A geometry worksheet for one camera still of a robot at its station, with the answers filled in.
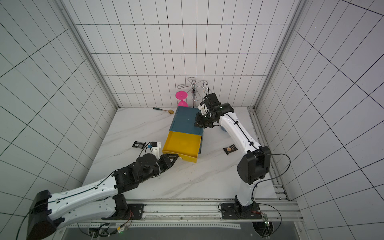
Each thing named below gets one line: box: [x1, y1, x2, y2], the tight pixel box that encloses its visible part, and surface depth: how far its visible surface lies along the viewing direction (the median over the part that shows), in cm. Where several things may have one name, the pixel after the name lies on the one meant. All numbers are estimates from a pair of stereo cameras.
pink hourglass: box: [175, 90, 189, 107], surface depth 92 cm
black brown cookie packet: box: [223, 144, 238, 156], surface depth 97 cm
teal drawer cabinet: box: [168, 106, 205, 154], surface depth 83 cm
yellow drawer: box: [162, 131, 202, 163], surface depth 83 cm
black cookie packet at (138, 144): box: [132, 140, 146, 149], surface depth 99 cm
